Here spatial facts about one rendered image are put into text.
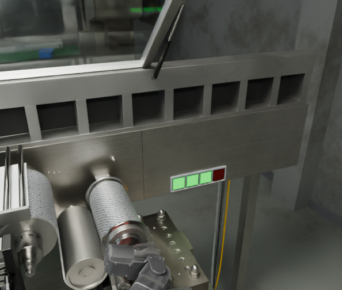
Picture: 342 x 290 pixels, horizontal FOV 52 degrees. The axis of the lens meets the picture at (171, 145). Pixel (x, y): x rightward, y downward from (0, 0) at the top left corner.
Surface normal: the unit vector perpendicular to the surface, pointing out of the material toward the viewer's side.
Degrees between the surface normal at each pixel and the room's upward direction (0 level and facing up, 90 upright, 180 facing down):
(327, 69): 90
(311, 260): 0
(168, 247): 0
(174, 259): 0
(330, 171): 90
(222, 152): 90
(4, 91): 90
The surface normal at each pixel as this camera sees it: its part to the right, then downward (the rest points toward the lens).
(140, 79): 0.37, 0.43
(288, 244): 0.00, -0.89
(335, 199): -0.87, 0.22
